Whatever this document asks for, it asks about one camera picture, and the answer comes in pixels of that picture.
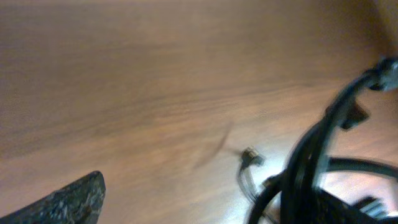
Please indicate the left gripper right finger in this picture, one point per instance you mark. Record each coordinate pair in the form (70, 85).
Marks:
(321, 206)

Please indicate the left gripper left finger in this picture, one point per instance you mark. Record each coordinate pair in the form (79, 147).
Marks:
(79, 202)

